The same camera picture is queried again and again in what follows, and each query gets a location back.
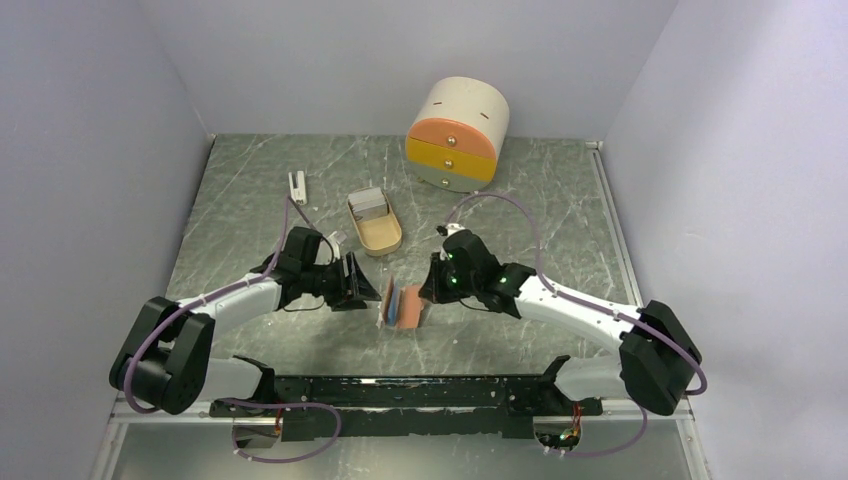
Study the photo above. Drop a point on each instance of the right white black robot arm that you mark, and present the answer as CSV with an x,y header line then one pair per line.
x,y
650,357

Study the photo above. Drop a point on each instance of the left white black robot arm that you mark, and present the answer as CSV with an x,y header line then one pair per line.
x,y
165,363

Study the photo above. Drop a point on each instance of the stack of grey cards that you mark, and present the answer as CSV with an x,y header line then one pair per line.
x,y
367,199

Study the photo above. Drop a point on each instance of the small white clip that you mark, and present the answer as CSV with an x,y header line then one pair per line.
x,y
297,187

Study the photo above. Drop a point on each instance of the pink card holder wallet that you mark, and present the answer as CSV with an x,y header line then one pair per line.
x,y
401,306

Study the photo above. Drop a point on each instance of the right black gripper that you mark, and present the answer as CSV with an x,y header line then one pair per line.
x,y
433,289

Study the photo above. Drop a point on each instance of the beige oval tray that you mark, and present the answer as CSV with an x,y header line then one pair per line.
x,y
379,232

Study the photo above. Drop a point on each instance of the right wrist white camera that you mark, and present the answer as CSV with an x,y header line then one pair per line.
x,y
449,229

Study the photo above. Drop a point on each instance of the round three-drawer organizer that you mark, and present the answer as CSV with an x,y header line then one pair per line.
x,y
456,138

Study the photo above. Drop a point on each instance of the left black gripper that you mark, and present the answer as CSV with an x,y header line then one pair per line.
x,y
360,289

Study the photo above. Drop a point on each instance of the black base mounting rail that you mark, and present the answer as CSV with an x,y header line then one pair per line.
x,y
310,407

